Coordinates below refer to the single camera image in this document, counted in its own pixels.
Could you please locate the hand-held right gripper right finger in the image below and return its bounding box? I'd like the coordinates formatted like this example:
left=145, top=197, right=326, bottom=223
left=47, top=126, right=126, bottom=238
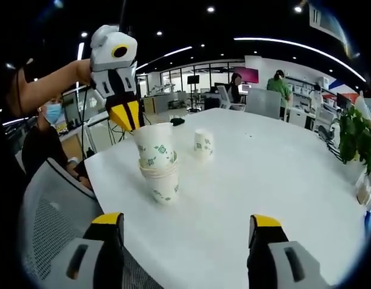
left=247, top=214, right=329, bottom=289

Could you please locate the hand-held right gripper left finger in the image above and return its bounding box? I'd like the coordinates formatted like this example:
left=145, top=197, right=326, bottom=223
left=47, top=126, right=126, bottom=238
left=54, top=212, right=126, bottom=289

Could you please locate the green-printed paper cup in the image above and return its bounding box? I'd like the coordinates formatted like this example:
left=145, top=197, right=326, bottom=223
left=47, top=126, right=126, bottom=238
left=133, top=122, right=175, bottom=169
left=193, top=128, right=215, bottom=161

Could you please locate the group of white paper cups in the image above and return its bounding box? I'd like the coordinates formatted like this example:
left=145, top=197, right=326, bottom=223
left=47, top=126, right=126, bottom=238
left=138, top=150, right=180, bottom=206

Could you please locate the person's left hand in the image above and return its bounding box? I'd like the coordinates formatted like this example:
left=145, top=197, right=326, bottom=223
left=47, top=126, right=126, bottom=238
left=78, top=58, right=95, bottom=87

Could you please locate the grey mesh chair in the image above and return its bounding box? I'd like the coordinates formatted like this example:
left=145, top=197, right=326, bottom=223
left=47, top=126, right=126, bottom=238
left=18, top=158, right=162, bottom=289

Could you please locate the black monitor on stand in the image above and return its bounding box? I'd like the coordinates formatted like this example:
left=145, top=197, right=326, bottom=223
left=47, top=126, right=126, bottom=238
left=187, top=75, right=201, bottom=112

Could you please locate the white table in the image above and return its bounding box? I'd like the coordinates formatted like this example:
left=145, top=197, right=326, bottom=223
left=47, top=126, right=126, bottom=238
left=84, top=108, right=369, bottom=289

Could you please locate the white office chair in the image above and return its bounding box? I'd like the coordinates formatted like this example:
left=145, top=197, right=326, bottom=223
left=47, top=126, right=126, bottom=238
left=216, top=85, right=246, bottom=111

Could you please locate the pink display screen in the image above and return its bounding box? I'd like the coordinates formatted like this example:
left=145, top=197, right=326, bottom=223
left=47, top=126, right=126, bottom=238
left=235, top=66, right=260, bottom=84

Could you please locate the grey office chair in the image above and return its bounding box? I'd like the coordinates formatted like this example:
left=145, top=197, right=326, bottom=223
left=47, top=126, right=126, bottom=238
left=244, top=88, right=281, bottom=120

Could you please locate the green potted plant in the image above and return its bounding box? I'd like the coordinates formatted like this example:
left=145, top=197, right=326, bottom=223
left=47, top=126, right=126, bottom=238
left=338, top=107, right=371, bottom=175

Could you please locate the curved ceiling light strip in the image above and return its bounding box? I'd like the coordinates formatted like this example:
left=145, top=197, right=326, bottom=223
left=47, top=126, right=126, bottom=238
left=233, top=37, right=368, bottom=82

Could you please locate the ceiling air conditioner unit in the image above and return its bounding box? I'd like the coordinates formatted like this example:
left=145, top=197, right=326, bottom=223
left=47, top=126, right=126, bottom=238
left=308, top=2, right=351, bottom=43

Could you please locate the black cable bundle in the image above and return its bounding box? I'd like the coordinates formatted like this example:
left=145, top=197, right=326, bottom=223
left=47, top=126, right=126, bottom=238
left=319, top=125, right=342, bottom=157

